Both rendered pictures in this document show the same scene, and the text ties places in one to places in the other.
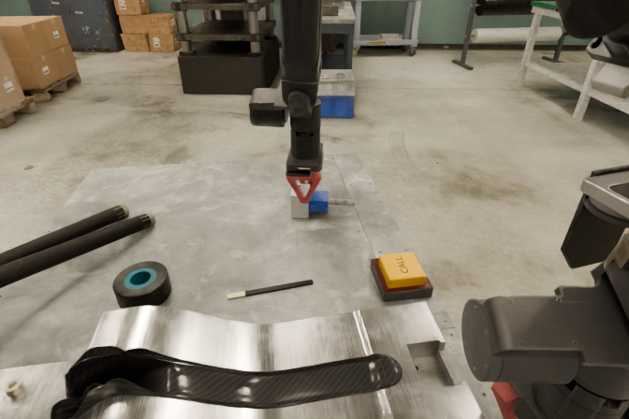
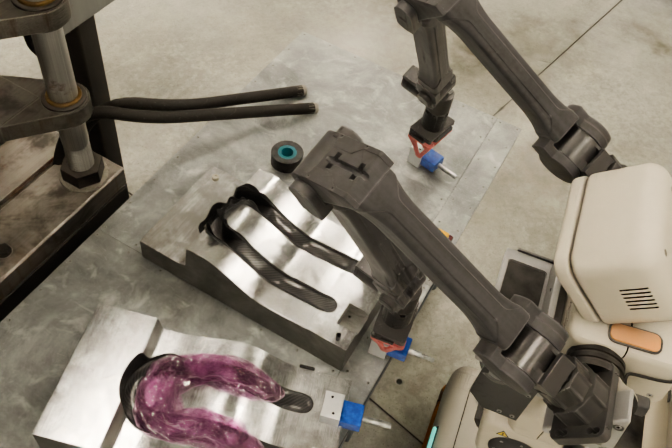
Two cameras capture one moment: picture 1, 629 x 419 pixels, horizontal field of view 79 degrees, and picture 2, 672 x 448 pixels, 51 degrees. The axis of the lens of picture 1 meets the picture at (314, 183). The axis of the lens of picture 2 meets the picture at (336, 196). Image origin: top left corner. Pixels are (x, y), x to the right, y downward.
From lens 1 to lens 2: 108 cm
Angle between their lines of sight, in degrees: 31
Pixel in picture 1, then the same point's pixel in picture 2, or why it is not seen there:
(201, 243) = not seen: hidden behind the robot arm
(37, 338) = (228, 154)
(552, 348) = (367, 273)
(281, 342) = (323, 229)
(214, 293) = not seen: hidden behind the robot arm
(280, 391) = (309, 246)
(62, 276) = (251, 122)
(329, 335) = (346, 240)
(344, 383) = (335, 261)
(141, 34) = not seen: outside the picture
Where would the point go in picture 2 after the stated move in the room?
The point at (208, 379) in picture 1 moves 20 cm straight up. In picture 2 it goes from (283, 222) to (288, 159)
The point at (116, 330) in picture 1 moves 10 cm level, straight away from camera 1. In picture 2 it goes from (260, 180) to (263, 147)
